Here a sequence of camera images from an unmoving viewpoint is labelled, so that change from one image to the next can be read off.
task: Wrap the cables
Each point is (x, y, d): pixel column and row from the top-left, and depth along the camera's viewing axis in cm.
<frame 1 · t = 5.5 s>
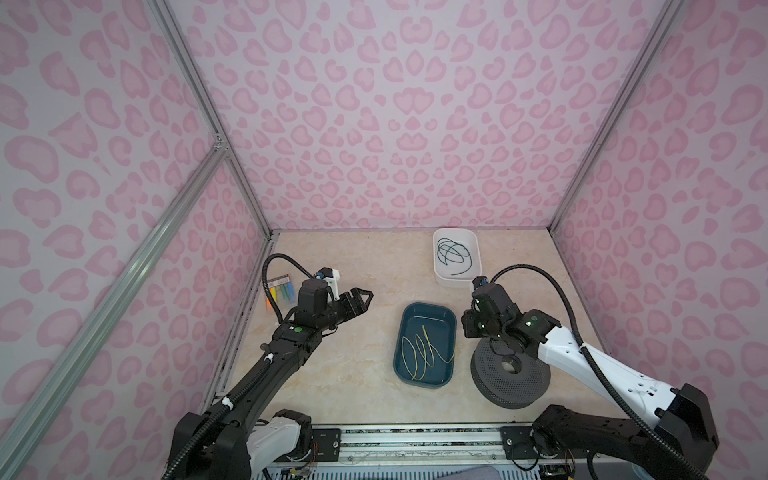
left hand: (366, 294, 81), fingers open
right hand: (465, 318, 80), fingers open
dark teal plastic tray: (441, 326, 94), point 2 cm above the table
white plastic tray: (468, 237, 116), point 4 cm above the table

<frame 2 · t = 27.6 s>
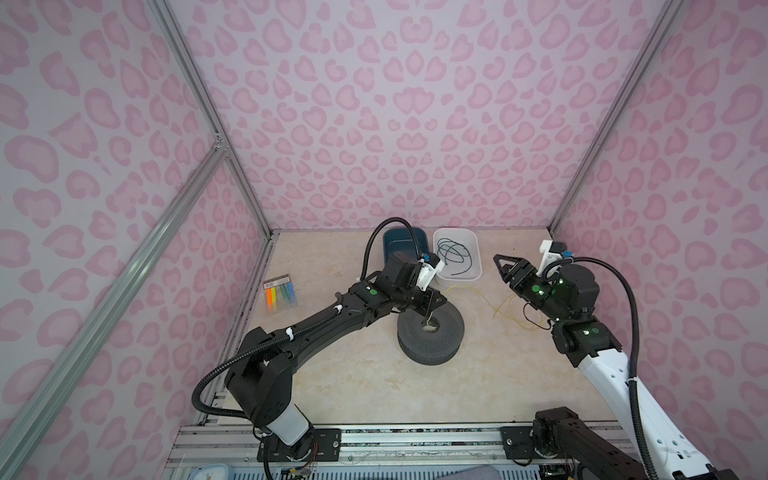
left hand: (449, 297, 76), fingers closed
right hand: (498, 260, 71), fingers open
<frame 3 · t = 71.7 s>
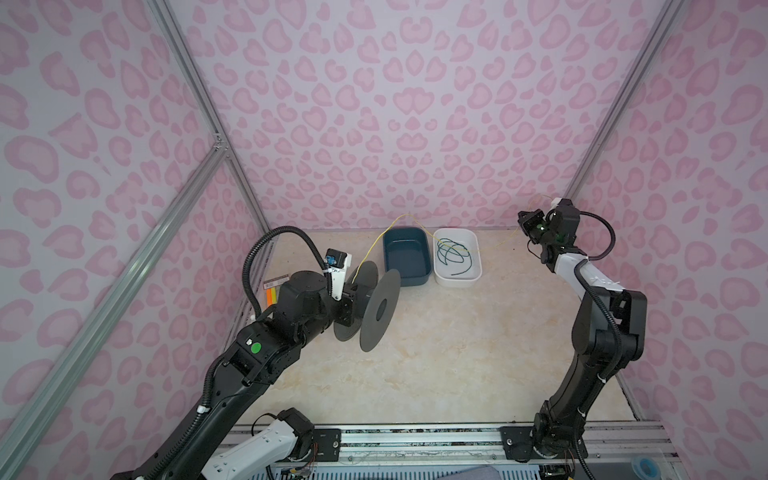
left hand: (355, 280, 65), fingers closed
right hand: (523, 207, 92), fingers closed
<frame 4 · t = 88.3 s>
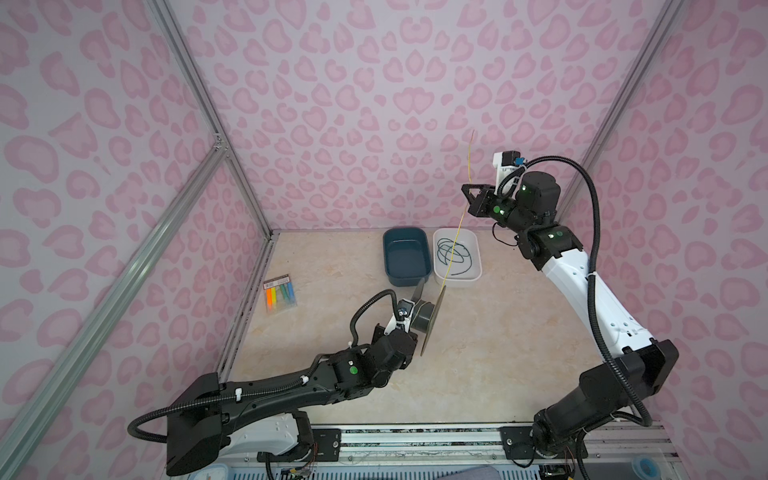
left hand: (410, 321, 75), fingers closed
right hand: (468, 182, 70), fingers closed
